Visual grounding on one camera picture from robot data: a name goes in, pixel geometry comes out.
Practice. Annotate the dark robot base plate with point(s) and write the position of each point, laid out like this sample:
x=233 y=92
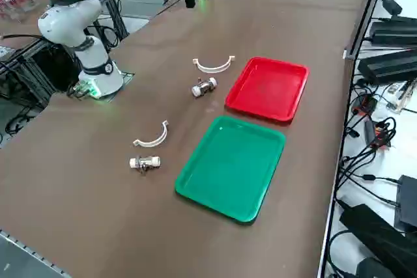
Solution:
x=125 y=77

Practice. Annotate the orange black connector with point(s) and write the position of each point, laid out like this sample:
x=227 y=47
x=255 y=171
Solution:
x=365 y=103
x=379 y=136

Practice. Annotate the large black power adapter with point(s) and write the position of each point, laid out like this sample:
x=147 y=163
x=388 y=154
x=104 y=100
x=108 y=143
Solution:
x=394 y=32
x=387 y=66

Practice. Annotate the black equipment rack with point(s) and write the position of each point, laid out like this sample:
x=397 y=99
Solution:
x=49 y=69

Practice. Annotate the long black power brick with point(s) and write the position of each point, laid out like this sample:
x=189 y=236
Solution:
x=371 y=229

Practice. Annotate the black aluminium frame struts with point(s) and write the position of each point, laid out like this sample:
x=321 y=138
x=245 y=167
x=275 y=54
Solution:
x=119 y=21

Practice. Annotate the small white pipe clamp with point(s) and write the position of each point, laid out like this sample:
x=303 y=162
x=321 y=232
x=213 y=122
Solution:
x=154 y=141

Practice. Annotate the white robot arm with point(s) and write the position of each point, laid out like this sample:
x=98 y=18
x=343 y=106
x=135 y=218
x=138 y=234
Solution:
x=68 y=21

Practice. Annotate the clear acrylic holder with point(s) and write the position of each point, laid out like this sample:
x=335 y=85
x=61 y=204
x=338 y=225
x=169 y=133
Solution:
x=402 y=95

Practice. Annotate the large white pipe clamp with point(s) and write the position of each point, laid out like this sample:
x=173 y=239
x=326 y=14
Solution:
x=213 y=69

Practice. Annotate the green plastic tray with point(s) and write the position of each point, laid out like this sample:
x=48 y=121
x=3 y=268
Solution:
x=228 y=167

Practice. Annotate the silver aluminium rail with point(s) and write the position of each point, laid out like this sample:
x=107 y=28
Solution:
x=26 y=248

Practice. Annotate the red plastic tray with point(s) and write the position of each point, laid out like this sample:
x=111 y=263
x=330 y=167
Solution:
x=267 y=89

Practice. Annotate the small black power adapter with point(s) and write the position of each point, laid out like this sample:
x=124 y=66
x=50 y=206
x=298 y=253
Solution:
x=392 y=6

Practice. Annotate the black electronics box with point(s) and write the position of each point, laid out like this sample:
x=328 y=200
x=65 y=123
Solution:
x=407 y=203

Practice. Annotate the black aluminium frame post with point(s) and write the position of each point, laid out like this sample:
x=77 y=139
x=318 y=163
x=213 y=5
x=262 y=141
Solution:
x=366 y=14

